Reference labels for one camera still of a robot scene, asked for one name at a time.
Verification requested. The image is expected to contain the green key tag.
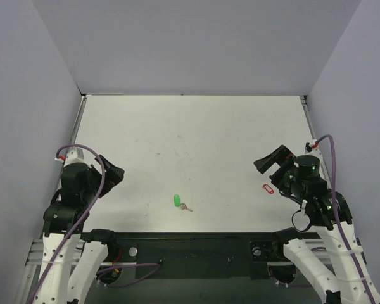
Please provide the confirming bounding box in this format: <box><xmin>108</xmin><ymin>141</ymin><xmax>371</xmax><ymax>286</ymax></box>
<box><xmin>174</xmin><ymin>194</ymin><xmax>181</xmax><ymax>208</ymax></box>

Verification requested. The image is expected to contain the red key tag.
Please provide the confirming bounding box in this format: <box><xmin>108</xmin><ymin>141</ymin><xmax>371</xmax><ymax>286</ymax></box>
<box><xmin>262</xmin><ymin>184</ymin><xmax>274</xmax><ymax>194</ymax></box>

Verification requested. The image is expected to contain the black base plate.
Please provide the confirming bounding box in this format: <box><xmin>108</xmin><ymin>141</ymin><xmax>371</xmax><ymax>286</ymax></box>
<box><xmin>79</xmin><ymin>232</ymin><xmax>305</xmax><ymax>281</ymax></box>

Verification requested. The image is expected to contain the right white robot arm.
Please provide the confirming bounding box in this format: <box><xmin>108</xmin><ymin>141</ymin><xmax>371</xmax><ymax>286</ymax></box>
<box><xmin>254</xmin><ymin>143</ymin><xmax>380</xmax><ymax>303</ymax></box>

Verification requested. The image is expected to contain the silver key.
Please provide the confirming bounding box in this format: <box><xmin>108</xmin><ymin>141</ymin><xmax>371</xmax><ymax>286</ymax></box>
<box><xmin>179</xmin><ymin>203</ymin><xmax>193</xmax><ymax>212</ymax></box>

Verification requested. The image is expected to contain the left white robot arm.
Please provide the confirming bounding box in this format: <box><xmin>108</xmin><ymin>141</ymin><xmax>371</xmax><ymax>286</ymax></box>
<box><xmin>27</xmin><ymin>144</ymin><xmax>125</xmax><ymax>303</ymax></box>

